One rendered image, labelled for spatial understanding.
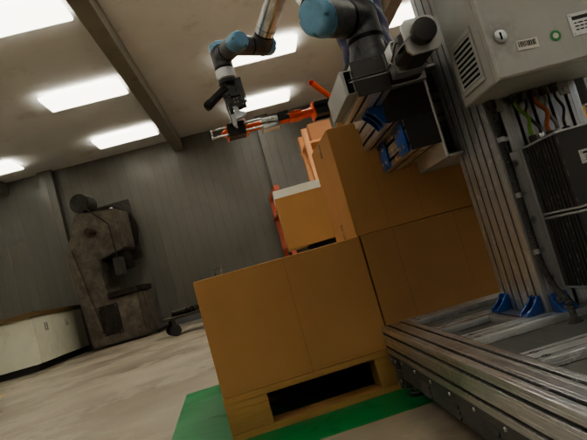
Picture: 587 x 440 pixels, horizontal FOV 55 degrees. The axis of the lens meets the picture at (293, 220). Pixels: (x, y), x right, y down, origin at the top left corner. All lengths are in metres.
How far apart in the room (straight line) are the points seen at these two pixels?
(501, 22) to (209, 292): 1.21
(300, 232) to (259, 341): 1.84
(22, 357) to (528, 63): 9.87
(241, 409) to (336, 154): 0.93
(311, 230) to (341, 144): 1.72
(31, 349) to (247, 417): 8.70
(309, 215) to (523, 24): 2.57
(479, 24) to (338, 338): 1.12
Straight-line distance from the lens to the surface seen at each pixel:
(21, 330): 10.55
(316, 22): 1.77
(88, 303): 11.72
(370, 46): 1.82
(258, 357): 1.95
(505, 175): 1.49
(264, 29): 2.26
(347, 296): 1.98
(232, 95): 2.24
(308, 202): 3.73
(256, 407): 1.98
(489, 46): 1.33
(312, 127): 8.93
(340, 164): 2.03
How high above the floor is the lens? 0.50
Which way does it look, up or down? 5 degrees up
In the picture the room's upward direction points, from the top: 16 degrees counter-clockwise
